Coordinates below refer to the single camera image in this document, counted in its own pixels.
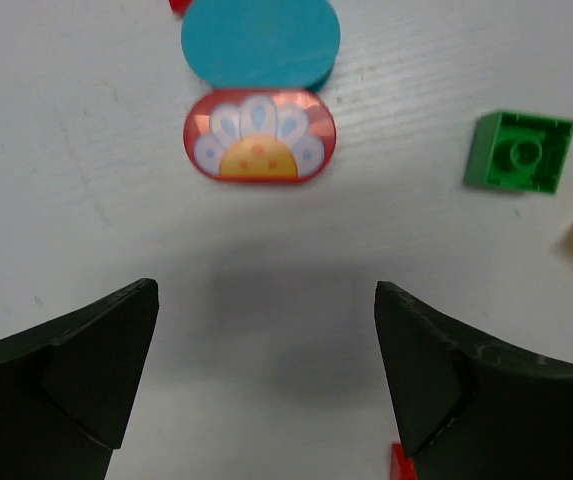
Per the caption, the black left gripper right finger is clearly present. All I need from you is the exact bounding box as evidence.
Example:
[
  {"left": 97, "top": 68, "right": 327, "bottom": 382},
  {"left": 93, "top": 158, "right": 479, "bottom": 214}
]
[{"left": 374, "top": 282, "right": 573, "bottom": 480}]

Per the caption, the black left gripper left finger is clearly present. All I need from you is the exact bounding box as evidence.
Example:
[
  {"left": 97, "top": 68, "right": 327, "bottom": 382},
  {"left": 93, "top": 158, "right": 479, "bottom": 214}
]
[{"left": 0, "top": 278, "right": 159, "bottom": 479}]

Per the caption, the red flower-print oval lego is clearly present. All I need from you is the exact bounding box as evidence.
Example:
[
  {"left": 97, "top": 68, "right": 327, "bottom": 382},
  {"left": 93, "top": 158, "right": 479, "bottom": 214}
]
[{"left": 183, "top": 89, "right": 337, "bottom": 185}]

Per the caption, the teal oval lego piece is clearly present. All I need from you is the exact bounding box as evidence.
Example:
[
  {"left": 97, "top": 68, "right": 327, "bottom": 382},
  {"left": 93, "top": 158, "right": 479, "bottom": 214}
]
[{"left": 181, "top": 1, "right": 341, "bottom": 89}]

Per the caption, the small red lego piece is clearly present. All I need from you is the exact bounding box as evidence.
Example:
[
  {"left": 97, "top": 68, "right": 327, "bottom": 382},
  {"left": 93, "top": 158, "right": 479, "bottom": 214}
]
[{"left": 389, "top": 442, "right": 417, "bottom": 480}]

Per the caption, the green square lego brick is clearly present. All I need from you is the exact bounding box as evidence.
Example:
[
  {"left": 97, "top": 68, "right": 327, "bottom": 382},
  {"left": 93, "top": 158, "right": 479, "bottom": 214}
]
[{"left": 463, "top": 110, "right": 573, "bottom": 195}]

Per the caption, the red sloped lego piece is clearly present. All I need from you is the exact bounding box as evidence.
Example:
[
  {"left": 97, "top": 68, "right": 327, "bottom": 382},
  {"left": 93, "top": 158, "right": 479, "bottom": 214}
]
[{"left": 169, "top": 0, "right": 192, "bottom": 17}]

